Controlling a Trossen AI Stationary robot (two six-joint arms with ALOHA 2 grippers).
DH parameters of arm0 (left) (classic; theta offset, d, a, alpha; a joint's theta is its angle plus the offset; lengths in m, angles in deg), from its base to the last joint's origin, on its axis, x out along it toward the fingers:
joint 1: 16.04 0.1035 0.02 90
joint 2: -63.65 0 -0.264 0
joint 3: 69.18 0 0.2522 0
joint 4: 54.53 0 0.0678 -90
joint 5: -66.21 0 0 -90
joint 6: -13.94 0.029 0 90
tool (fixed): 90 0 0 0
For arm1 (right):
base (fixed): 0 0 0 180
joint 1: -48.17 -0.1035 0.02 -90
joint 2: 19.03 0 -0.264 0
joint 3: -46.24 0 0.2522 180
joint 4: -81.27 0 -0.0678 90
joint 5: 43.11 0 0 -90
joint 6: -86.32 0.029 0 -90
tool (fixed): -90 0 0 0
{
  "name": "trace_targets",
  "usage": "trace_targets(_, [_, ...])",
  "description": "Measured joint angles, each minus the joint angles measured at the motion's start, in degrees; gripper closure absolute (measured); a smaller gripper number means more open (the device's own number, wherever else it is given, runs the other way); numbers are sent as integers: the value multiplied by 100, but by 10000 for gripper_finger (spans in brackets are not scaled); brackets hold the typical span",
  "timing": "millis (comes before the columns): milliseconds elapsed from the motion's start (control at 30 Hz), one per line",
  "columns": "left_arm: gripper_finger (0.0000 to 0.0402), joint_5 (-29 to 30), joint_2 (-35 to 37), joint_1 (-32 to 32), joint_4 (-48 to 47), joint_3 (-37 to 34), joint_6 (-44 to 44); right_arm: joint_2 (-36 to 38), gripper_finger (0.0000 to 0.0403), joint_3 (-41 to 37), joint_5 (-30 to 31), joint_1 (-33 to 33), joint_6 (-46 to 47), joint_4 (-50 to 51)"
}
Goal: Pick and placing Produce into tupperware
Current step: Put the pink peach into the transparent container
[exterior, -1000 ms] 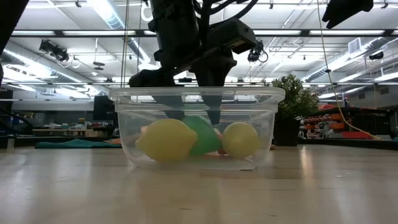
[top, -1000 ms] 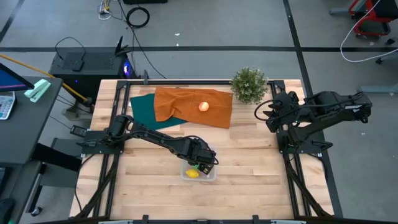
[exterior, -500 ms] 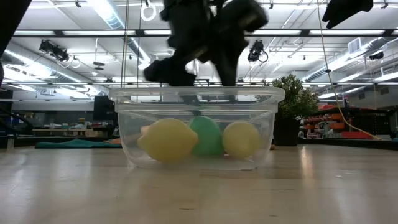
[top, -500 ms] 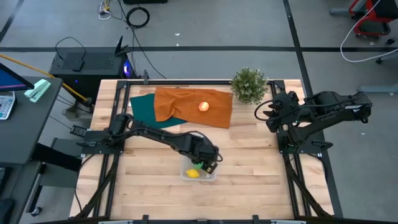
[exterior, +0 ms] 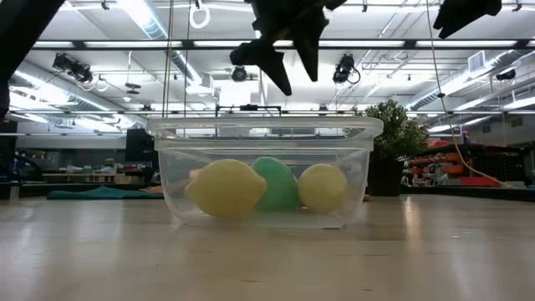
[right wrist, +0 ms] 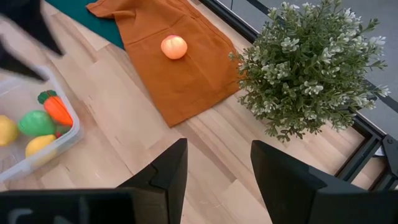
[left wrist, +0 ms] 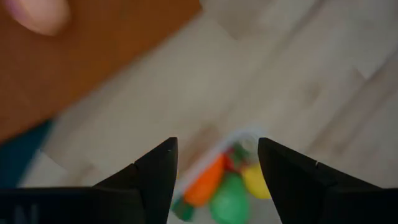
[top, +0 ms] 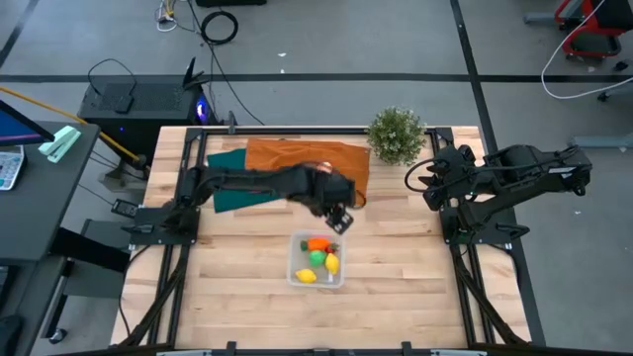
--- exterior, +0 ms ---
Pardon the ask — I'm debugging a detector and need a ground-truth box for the yellow hanging cable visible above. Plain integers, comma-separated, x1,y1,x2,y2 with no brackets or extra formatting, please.
425,0,515,190

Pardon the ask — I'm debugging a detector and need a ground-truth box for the round black ceiling camera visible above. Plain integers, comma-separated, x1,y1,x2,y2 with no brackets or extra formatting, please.
231,65,249,83

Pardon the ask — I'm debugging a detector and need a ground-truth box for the black overhead light bar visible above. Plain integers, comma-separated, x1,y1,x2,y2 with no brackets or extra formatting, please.
31,38,535,52

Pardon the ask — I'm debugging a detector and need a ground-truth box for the clear plastic tupperware container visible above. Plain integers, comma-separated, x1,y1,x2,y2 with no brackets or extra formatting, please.
145,115,385,230

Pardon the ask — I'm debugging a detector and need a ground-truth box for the black ceiling camera with cable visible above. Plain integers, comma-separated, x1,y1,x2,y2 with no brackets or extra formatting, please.
332,53,362,85

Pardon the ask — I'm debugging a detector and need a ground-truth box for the green potted plant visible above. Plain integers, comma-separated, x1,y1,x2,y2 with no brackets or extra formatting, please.
353,99,431,162

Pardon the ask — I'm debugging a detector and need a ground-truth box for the black monitor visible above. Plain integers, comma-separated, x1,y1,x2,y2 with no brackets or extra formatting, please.
125,128,159,165

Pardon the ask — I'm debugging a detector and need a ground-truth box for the green toy fruit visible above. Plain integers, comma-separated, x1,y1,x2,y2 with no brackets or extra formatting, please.
250,156,303,212

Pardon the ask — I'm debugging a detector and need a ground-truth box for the black ceiling camera cluster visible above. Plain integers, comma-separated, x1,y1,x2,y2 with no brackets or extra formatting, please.
52,53,94,84

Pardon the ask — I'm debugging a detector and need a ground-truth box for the white hanging ring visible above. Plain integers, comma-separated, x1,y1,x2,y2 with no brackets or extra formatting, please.
188,0,211,30

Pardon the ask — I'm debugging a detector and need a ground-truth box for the cluttered wooden workbench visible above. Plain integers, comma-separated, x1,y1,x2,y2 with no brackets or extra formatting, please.
41,165,147,185

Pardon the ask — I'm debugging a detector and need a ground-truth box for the black plant pot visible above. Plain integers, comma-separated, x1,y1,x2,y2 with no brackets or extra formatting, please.
368,156,405,197

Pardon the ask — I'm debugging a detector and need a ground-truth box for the shelf with orange bins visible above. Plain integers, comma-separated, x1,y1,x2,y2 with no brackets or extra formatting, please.
407,140,502,188

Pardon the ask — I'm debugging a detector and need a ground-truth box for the yellow toy lemon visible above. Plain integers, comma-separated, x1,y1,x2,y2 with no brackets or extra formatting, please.
183,158,268,219
297,162,349,215

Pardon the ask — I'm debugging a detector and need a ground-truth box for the white air vent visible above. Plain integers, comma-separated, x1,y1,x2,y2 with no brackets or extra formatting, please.
467,49,488,73

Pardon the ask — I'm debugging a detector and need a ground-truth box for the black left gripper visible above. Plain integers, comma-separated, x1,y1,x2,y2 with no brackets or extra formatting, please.
229,0,348,97

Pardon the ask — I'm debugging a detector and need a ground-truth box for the teal cloth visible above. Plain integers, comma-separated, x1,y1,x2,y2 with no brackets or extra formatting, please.
46,186,165,201

